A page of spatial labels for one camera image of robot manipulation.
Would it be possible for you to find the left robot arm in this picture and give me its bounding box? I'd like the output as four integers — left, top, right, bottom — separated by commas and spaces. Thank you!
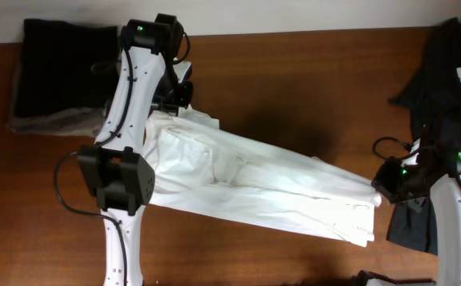
77, 14, 193, 285

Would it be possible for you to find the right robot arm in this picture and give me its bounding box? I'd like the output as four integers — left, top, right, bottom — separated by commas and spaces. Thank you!
371, 146, 461, 285

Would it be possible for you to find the folded black garment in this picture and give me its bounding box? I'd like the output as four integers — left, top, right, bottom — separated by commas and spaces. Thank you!
14, 18, 118, 118

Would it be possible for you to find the black t-shirt with print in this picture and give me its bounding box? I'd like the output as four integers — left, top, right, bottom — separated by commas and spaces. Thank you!
387, 18, 461, 255

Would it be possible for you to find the white t-shirt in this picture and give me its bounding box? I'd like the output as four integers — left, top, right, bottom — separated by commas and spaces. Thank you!
142, 108, 382, 247

